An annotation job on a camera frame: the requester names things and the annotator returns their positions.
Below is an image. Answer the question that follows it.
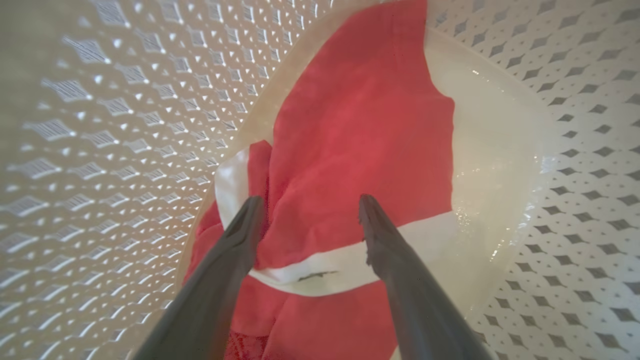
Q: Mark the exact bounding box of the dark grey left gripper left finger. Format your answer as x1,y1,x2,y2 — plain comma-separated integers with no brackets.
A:
131,195,266,360

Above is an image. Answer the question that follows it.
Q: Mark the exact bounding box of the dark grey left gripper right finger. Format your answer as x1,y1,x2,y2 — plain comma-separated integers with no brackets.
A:
358,193,497,360

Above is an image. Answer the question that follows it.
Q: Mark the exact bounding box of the red and white garment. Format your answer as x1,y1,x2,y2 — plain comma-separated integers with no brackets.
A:
182,0,460,360

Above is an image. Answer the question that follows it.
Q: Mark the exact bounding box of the beige plastic laundry basket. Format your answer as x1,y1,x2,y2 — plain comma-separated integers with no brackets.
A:
0,0,640,360

